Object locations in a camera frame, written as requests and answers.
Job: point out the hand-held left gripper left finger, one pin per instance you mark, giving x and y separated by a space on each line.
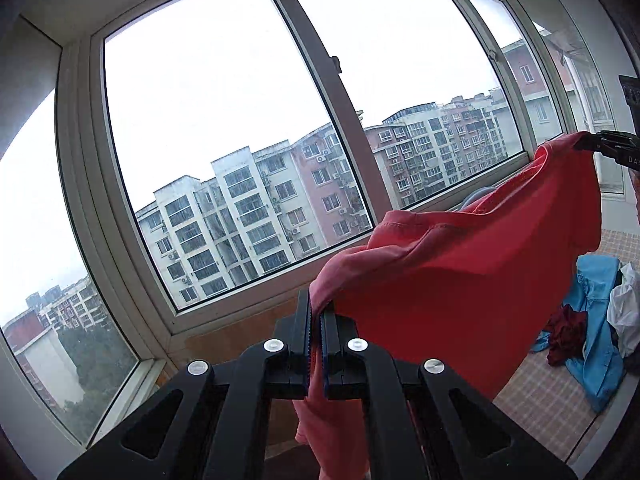
305 345

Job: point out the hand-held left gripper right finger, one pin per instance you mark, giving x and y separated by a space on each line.
331 355

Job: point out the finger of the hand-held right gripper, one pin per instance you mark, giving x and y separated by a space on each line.
617 137
607 148

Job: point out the pink t-shirt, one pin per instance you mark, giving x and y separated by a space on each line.
450 285

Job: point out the apartment buildings outside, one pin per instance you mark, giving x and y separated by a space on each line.
240 210

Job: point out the white garment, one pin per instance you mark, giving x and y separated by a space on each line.
625 305

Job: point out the dark red garment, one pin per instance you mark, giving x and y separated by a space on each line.
567 335

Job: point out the blue striped garment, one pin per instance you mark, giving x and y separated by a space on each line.
595 360

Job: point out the beige plaid blanket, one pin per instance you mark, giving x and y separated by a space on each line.
540 400

